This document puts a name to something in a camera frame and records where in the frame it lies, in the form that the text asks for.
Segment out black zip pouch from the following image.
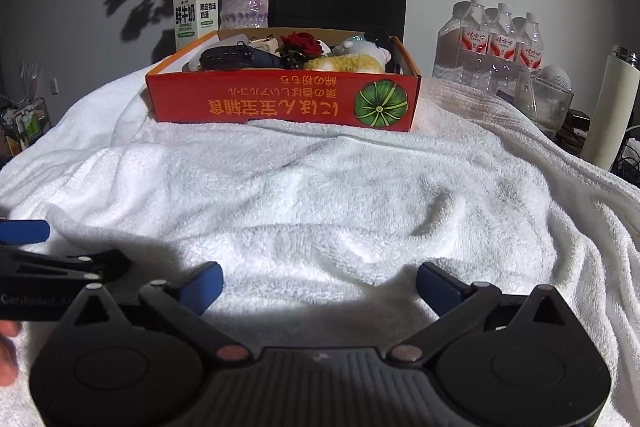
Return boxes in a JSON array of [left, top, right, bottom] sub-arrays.
[[199, 46, 261, 72]]

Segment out yellow plush toy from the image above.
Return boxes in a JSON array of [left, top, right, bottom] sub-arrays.
[[305, 52, 386, 74]]

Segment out dark blue item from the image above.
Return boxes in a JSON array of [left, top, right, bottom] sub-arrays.
[[252, 49, 285, 68]]

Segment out white towel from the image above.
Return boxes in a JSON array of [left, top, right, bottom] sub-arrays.
[[0, 64, 640, 427]]

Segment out red artificial rose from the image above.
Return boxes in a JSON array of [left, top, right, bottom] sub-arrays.
[[279, 32, 325, 68]]

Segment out square glass container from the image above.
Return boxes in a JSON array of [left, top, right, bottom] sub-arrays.
[[515, 74, 575, 138]]

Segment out white ball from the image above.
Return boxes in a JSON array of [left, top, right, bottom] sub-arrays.
[[537, 64, 572, 92]]

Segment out person's left hand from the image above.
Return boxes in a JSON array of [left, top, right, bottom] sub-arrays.
[[0, 321, 22, 385]]

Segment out small beige box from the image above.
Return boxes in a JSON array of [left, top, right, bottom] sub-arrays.
[[247, 36, 280, 55]]

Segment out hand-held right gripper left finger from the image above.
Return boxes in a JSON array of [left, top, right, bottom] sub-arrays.
[[55, 261, 253, 364]]

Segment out wire rack with small items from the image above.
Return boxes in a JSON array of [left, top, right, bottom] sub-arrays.
[[0, 97, 51, 158]]

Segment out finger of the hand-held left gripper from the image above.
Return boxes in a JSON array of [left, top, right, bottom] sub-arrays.
[[0, 248, 132, 285], [0, 219, 51, 246]]

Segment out white milk carton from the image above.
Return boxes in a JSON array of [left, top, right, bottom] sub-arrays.
[[172, 0, 221, 54]]

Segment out orange cardboard box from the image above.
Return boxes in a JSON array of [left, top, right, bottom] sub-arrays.
[[145, 28, 422, 132]]

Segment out white thermos bottle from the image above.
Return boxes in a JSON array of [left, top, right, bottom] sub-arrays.
[[580, 44, 640, 172]]

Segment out white plush toy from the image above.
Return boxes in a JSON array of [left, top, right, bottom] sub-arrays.
[[332, 39, 392, 64]]

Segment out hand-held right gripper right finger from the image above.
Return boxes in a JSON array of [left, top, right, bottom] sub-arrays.
[[387, 261, 583, 365]]

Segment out clear water bottle red label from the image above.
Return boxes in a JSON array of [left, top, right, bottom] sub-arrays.
[[452, 0, 493, 82], [432, 14, 463, 80], [512, 12, 545, 80], [482, 2, 521, 92]]

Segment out black cables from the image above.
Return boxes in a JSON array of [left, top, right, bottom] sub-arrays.
[[607, 142, 640, 186]]

